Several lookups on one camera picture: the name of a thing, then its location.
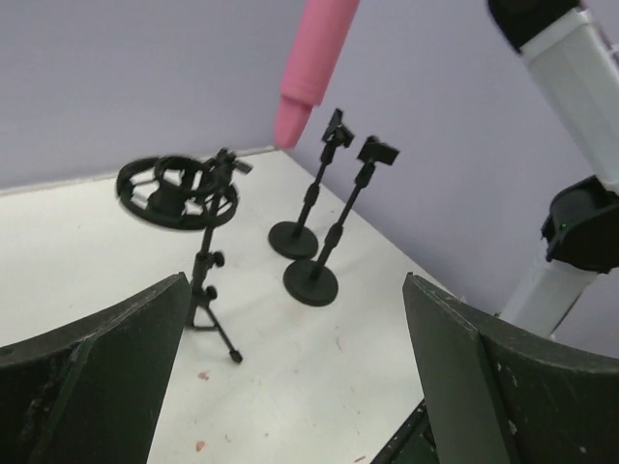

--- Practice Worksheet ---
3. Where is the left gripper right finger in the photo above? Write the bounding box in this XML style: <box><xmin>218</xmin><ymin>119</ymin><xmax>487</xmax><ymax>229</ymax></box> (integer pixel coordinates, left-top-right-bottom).
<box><xmin>402</xmin><ymin>274</ymin><xmax>618</xmax><ymax>463</ymax></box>

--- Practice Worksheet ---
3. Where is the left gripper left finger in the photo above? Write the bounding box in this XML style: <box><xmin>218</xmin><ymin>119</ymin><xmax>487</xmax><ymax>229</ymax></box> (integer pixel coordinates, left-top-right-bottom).
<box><xmin>1</xmin><ymin>273</ymin><xmax>191</xmax><ymax>463</ymax></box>

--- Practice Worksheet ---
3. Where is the black round-base stand front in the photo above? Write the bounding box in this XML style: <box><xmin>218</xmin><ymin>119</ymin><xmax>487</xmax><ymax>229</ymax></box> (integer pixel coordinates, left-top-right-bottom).
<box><xmin>282</xmin><ymin>135</ymin><xmax>400</xmax><ymax>306</ymax></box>

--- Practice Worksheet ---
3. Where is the black round-base stand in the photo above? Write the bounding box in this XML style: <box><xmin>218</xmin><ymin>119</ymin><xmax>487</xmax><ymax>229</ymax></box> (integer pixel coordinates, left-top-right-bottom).
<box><xmin>268</xmin><ymin>107</ymin><xmax>354</xmax><ymax>260</ymax></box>
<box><xmin>282</xmin><ymin>135</ymin><xmax>400</xmax><ymax>306</ymax></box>

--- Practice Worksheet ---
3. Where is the black tripod shock-mount stand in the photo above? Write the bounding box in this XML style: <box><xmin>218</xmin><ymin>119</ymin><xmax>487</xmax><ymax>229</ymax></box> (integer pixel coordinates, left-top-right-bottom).
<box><xmin>115</xmin><ymin>148</ymin><xmax>253</xmax><ymax>363</ymax></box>

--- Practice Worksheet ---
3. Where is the pink microphone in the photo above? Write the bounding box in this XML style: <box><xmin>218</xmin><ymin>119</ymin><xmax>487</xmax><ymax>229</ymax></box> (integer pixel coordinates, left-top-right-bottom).
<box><xmin>274</xmin><ymin>0</ymin><xmax>360</xmax><ymax>149</ymax></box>

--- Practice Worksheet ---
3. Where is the black round-base stand rear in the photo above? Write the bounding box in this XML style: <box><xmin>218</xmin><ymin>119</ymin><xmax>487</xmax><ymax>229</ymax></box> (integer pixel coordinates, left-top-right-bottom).
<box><xmin>268</xmin><ymin>107</ymin><xmax>354</xmax><ymax>260</ymax></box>

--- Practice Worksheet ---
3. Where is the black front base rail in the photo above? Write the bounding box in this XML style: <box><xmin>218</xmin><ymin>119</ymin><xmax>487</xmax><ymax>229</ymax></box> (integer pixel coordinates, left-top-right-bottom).
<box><xmin>371</xmin><ymin>400</ymin><xmax>439</xmax><ymax>464</ymax></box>

